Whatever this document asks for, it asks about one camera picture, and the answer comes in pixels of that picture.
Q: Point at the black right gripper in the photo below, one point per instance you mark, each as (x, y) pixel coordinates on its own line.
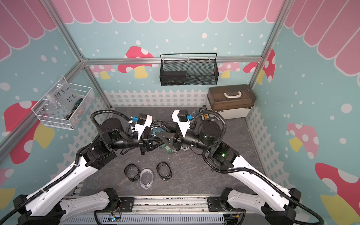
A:
(177, 139)

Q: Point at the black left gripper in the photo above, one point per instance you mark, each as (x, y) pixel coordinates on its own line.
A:
(146, 142)

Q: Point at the teal wall charger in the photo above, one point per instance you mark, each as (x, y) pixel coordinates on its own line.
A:
(155, 130)

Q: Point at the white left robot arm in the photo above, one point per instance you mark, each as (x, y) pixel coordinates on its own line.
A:
(47, 206)

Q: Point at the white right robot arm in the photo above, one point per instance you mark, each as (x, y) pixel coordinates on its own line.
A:
(276, 203)

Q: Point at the black box in basket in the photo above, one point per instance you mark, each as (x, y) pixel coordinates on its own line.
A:
(171, 78)

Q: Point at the brown lid storage box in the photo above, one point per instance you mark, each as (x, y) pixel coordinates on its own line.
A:
(232, 101)

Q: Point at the green tool in basket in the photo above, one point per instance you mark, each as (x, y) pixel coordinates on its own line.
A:
(75, 106)

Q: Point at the clear labelled plastic bag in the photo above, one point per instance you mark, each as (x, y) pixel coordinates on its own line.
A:
(60, 99)

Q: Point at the green wall charger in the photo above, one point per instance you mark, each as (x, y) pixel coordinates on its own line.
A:
(169, 150)

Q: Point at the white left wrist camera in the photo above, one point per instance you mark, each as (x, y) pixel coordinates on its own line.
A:
(142, 121)

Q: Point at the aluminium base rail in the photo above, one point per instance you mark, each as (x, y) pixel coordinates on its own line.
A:
(161, 210)

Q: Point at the black wire mesh wall basket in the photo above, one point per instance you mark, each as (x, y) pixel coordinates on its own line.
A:
(201, 68)

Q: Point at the white wire wall basket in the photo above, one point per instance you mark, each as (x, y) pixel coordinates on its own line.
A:
(55, 120)

